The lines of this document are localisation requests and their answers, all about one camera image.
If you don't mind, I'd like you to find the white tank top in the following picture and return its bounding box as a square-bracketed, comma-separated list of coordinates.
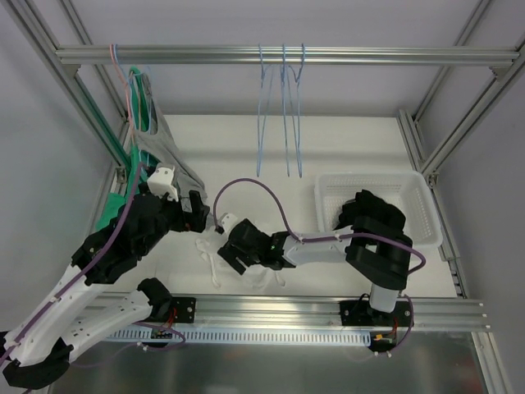
[195, 227, 286, 293]

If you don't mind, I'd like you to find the black tank top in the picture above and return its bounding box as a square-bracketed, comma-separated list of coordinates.
[335, 190, 406, 239]

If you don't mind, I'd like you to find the blue hanger of white top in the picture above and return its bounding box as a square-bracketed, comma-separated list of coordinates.
[256, 44, 274, 177]

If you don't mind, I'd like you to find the blue hanger of black top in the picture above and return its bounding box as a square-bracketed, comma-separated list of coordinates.
[280, 44, 291, 177]

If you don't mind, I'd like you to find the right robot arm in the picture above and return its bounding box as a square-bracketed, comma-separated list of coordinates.
[217, 213, 412, 326]

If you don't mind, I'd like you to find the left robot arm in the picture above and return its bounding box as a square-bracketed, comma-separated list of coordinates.
[1, 190, 210, 390]

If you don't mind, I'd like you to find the grey tank top on hanger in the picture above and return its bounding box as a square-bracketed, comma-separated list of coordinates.
[139, 84, 208, 208]

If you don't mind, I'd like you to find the green tank top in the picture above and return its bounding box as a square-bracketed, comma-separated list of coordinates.
[95, 71, 158, 231]

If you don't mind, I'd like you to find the white plastic basket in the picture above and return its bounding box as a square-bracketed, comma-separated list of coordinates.
[314, 171, 443, 250]

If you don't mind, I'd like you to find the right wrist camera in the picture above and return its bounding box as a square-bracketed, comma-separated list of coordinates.
[216, 213, 240, 236]

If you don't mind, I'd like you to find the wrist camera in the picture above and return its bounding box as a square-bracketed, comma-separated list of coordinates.
[216, 213, 240, 236]
[147, 163, 179, 202]

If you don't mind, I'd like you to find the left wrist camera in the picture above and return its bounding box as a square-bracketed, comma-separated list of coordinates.
[147, 163, 179, 202]

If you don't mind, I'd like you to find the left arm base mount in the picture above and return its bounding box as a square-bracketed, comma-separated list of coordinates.
[145, 296, 197, 328]

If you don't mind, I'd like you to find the white cable duct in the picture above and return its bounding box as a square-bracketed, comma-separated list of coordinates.
[107, 325, 372, 347]

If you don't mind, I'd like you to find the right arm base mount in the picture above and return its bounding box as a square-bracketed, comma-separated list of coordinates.
[338, 293, 413, 328]

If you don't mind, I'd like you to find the aluminium frame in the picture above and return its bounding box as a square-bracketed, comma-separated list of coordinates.
[0, 0, 525, 394]

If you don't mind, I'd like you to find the pink wire hanger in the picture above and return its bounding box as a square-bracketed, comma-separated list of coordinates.
[109, 44, 135, 145]

